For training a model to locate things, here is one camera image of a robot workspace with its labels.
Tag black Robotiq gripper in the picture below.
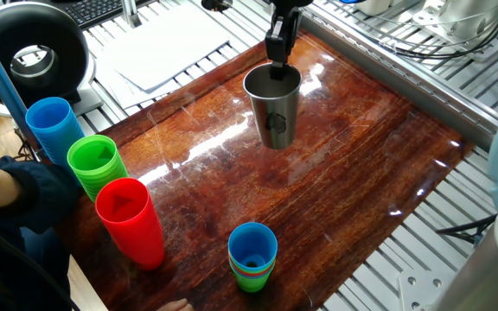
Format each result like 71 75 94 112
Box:
265 0 315 81

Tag stainless steel cup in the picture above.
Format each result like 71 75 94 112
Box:
243 62 303 151

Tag person's left forearm navy sleeve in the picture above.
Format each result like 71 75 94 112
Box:
0 142 80 237

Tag green plastic cup stack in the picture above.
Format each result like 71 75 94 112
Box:
67 134 130 203

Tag red plastic cup stack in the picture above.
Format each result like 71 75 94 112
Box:
94 177 166 272

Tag short mixed-colour cup stack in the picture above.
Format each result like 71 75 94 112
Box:
227 221 279 294

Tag blue plastic cup stack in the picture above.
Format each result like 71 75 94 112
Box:
24 96 86 187

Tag person's right hand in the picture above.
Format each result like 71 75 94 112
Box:
156 297 196 311

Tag black round knob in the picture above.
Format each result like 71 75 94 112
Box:
201 0 233 12

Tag white paper sheet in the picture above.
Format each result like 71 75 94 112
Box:
101 3 236 92
86 34 182 111

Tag wood-pattern glossy mat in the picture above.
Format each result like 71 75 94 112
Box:
56 29 477 311

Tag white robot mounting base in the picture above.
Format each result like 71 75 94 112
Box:
412 0 498 64

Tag black keyboard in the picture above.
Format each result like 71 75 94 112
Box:
61 0 155 30

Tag white perforated metal plate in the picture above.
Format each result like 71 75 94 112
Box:
398 270 454 311

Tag person's body dark clothes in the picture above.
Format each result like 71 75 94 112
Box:
0 206 81 311

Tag aluminium extrusion rail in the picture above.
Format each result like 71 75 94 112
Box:
300 8 498 153

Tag silver metal stand post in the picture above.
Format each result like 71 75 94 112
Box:
121 0 143 29

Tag black cable bundle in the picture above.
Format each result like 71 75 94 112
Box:
361 0 498 60

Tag black cable with clamp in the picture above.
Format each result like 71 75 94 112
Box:
435 213 498 245

